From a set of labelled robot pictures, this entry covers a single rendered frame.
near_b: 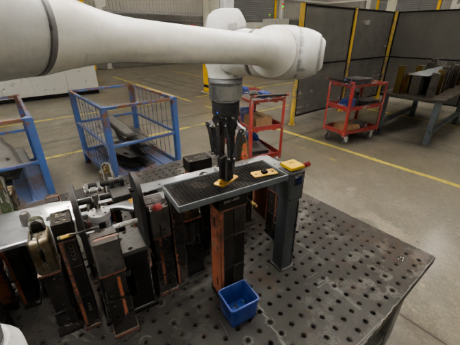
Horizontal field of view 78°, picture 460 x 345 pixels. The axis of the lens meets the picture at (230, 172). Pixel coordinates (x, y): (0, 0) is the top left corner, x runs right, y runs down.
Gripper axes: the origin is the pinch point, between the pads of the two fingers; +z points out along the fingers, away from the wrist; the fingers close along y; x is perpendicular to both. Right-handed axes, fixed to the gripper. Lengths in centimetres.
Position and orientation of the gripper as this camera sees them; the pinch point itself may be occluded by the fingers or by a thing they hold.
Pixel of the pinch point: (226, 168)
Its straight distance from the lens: 84.7
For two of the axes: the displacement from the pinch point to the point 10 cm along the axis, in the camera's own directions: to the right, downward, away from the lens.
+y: -8.2, -2.5, 5.1
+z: 0.0, 9.0, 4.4
